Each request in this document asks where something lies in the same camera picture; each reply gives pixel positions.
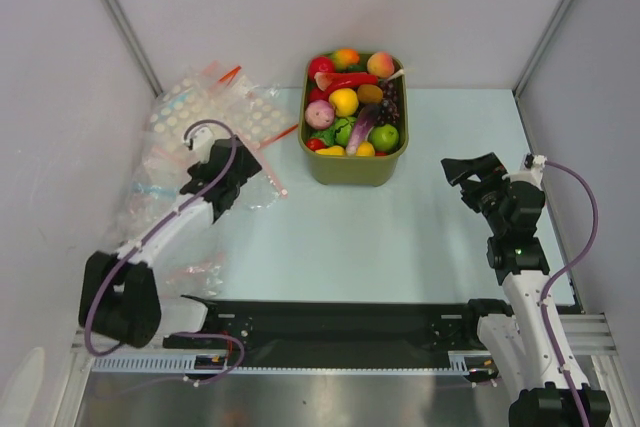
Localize clear zip top bag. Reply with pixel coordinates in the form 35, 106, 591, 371
220, 142, 288, 210

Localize purple toy eggplant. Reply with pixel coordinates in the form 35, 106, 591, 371
346, 103, 381, 156

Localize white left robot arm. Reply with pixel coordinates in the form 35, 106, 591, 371
78, 135, 262, 357

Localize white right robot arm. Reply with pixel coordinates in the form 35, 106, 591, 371
441, 153, 611, 426

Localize dotted clear zip bag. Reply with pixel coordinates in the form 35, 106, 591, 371
145, 61, 297, 158

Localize pile of clear zip bags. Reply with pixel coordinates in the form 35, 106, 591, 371
102, 141, 226, 298

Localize red toy tomato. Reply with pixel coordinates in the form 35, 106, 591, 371
306, 138, 326, 152

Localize green toy apple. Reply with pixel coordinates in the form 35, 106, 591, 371
369, 124, 399, 153

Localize dark purple toy grapes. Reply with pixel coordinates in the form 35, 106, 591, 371
377, 80, 400, 126

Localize pink toy onion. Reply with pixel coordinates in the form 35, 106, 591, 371
305, 100, 335, 130

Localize yellow toy banana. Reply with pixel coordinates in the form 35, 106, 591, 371
315, 145, 346, 157

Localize yellow toy lemon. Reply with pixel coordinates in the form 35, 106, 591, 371
355, 141, 376, 157

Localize green toy watermelon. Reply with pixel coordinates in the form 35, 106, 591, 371
333, 116, 356, 148

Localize olive green plastic bin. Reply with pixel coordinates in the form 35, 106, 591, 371
298, 52, 409, 186

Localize toy watermelon slice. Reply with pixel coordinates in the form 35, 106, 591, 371
314, 72, 335, 91

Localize brown toy kiwi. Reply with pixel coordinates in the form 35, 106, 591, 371
356, 84, 384, 104

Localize yellow toy apple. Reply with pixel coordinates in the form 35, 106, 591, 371
328, 88, 359, 118

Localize red toy apple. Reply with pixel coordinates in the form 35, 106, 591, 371
307, 56, 335, 81

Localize red toy chili pepper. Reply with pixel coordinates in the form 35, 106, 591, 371
322, 72, 378, 100

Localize peach toy fruit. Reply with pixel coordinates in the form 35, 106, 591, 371
366, 51, 396, 79

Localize orange green toy mango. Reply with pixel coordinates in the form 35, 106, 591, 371
329, 48, 360, 71

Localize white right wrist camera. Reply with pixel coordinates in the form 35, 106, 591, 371
502, 153, 547, 190

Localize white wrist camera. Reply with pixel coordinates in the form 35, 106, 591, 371
183, 125, 215, 151
502, 153, 547, 190

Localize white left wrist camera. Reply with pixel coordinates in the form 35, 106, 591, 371
183, 125, 215, 151

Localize aluminium frame rail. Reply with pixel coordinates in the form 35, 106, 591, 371
560, 314, 617, 356

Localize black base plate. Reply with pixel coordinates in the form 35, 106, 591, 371
163, 299, 513, 366

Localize white slotted cable duct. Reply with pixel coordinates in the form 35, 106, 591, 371
91, 351, 497, 376

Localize right aluminium corner post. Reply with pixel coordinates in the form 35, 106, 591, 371
512, 0, 576, 100

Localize aluminium corner post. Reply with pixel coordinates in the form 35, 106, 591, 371
512, 0, 576, 100
100, 0, 163, 96

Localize left aluminium corner post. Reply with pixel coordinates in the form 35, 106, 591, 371
100, 0, 163, 96

